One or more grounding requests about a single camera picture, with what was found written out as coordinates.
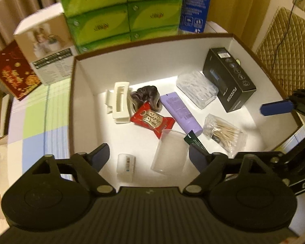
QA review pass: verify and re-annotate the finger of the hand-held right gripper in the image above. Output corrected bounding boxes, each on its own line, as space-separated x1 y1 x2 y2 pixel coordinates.
260 89 305 122
269 122 305 176

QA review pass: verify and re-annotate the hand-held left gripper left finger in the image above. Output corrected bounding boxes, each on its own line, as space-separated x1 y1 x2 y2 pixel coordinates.
32 144 116 197

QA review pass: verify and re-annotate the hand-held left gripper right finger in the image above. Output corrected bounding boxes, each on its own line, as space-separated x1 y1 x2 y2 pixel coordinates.
182 144 266 196

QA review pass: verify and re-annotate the dark green tube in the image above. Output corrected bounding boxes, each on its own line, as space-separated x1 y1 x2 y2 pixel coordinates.
183 130 211 155

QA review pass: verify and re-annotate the small white tube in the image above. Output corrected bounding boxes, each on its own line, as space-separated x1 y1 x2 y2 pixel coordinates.
117 153 136 182

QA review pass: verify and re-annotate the clear plastic cup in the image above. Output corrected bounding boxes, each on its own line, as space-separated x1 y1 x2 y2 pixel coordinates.
150 128 190 176

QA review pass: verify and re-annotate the bag of cotton swabs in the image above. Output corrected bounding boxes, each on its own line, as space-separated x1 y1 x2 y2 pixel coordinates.
202 113 247 155

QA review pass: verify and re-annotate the purple tube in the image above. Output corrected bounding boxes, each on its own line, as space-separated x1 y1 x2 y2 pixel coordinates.
160 93 203 136

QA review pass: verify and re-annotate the black product box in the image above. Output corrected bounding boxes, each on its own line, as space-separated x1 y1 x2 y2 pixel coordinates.
202 47 257 113

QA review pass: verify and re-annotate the white hair claw clip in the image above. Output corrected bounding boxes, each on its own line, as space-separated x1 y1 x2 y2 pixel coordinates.
105 81 133 124

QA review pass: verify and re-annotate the red snack packet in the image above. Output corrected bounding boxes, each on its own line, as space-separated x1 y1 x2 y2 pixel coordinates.
130 101 175 140

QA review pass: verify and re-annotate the clear plastic case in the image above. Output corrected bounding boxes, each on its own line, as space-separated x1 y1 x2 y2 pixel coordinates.
176 71 219 110

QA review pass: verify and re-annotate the dark velvet scrunchie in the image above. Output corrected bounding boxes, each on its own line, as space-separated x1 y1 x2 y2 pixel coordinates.
128 86 163 112

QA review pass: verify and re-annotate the brown cardboard box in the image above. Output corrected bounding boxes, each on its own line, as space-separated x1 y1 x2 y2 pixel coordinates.
69 33 305 192

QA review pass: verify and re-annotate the plaid cloth covered desktop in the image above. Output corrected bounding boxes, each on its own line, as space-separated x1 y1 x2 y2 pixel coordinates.
8 76 75 181

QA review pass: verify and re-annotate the chair with quilted cover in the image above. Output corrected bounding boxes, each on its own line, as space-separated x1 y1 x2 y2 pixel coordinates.
255 6 305 97

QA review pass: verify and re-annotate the golden curtain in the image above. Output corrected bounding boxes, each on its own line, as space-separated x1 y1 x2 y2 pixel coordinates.
208 0 270 49

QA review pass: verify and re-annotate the red gift box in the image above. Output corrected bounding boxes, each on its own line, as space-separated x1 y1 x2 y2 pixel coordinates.
0 41 41 101

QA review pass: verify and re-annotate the white figurine box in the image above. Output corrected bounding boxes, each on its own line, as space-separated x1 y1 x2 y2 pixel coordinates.
13 2 76 86

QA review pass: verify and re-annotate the blue box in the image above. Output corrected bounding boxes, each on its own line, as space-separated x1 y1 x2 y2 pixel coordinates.
178 0 214 35

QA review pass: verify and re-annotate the stack of green tissue packs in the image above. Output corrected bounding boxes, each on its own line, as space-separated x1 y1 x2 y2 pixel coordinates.
56 0 185 54

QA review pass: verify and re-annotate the beige curtain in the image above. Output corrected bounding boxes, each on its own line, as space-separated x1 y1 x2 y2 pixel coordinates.
0 0 62 54

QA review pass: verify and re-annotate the black charger cable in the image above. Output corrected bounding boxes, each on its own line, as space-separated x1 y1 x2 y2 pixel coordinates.
271 0 302 82

